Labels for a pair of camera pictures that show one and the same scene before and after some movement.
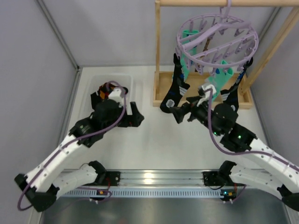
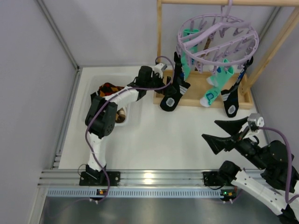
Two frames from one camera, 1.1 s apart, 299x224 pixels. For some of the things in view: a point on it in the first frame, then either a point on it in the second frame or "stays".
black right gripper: (189, 111) to (236, 139)
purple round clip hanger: (215, 43) stays
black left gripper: (128, 119) to (160, 82)
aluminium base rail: (161, 178) stays
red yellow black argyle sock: (105, 88) stays
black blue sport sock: (173, 95) stays
